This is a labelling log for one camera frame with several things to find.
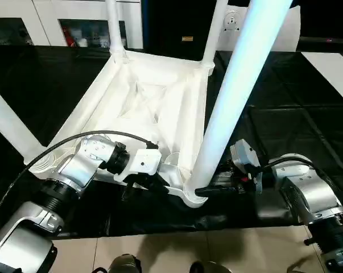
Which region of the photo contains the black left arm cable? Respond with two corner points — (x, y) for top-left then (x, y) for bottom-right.
(0, 129), (160, 226)

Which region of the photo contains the black work mat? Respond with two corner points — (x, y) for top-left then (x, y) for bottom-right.
(0, 44), (343, 238)

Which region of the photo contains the dark robot left foot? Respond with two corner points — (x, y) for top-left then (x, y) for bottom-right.
(108, 254), (143, 273)

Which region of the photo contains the dark low table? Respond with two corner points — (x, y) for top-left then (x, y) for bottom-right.
(297, 36), (343, 52)

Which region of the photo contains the white glass-door cabinet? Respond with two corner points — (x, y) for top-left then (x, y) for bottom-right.
(0, 0), (146, 48)

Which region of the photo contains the dark robot right foot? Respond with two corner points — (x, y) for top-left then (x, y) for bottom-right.
(189, 259), (232, 273)

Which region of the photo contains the white plastic table leg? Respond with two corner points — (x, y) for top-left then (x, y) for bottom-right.
(201, 0), (230, 71)
(187, 0), (299, 196)
(106, 0), (129, 63)
(0, 80), (46, 166)

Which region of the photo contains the white plastic table top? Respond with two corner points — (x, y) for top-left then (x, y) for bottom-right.
(27, 49), (217, 210)

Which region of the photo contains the red bottle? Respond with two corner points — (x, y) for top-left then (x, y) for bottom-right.
(61, 25), (75, 47)

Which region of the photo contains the white flat board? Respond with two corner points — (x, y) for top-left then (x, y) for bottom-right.
(300, 51), (343, 109)

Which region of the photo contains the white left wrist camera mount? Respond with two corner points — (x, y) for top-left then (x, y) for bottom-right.
(113, 148), (163, 185)

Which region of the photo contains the dark robot foot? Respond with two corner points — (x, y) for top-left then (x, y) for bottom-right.
(108, 254), (143, 273)
(189, 259), (232, 273)

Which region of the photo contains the black box with gold label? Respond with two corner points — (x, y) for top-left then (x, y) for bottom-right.
(142, 0), (253, 54)

